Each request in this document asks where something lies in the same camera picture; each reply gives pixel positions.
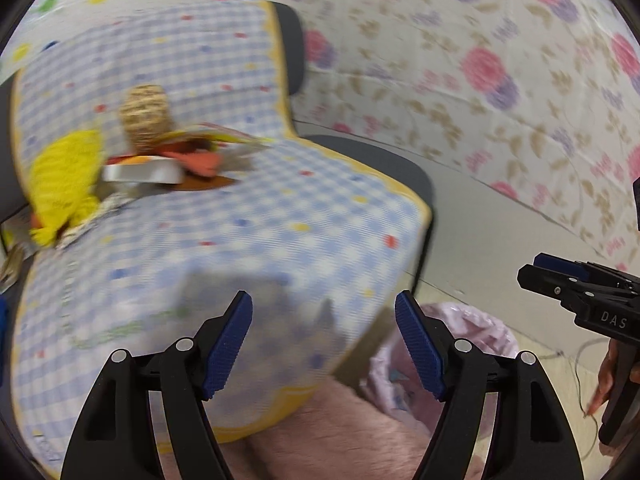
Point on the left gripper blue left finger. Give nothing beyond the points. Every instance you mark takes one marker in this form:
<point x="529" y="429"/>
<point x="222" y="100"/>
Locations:
<point x="221" y="340"/>

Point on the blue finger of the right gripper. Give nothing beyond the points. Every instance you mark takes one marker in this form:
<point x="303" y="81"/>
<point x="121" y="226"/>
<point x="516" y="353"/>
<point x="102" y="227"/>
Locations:
<point x="561" y="285"/>
<point x="560" y="262"/>

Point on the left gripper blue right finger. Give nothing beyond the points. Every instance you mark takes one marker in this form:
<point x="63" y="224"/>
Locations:
<point x="423" y="349"/>

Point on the right hand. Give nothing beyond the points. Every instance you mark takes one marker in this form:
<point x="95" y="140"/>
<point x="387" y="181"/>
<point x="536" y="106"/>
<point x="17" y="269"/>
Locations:
<point x="606" y="377"/>

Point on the blue checkered cloth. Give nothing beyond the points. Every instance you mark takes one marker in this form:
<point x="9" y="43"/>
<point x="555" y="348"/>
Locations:
<point x="317" y="239"/>

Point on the pink fluffy trousers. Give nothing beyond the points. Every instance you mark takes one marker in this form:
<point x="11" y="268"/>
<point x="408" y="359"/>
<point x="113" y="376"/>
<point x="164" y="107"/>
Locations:
<point x="335" y="435"/>

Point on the brown triangular wrapper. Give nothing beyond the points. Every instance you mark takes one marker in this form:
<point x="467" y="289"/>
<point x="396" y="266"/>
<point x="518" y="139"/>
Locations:
<point x="192" y="182"/>

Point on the orange cloth scrap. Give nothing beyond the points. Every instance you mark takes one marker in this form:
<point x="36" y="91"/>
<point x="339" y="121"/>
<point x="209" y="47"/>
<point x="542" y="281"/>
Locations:
<point x="203" y="164"/>

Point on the clear snack wrapper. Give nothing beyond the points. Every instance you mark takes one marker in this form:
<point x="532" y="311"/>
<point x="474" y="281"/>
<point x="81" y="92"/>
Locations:
<point x="112" y="204"/>

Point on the floral pattern sheet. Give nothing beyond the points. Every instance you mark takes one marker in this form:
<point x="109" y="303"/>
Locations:
<point x="538" y="99"/>

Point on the yellow foam fruit net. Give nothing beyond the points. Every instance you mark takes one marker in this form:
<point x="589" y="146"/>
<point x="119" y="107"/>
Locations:
<point x="62" y="181"/>

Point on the red apple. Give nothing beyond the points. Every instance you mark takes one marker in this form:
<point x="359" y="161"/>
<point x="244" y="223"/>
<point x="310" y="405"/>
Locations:
<point x="35" y="225"/>

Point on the woven rattan ball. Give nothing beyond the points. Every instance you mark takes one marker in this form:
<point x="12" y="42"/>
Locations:
<point x="145" y="116"/>

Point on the grey office chair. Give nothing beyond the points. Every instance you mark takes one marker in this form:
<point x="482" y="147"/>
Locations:
<point x="399" y="168"/>

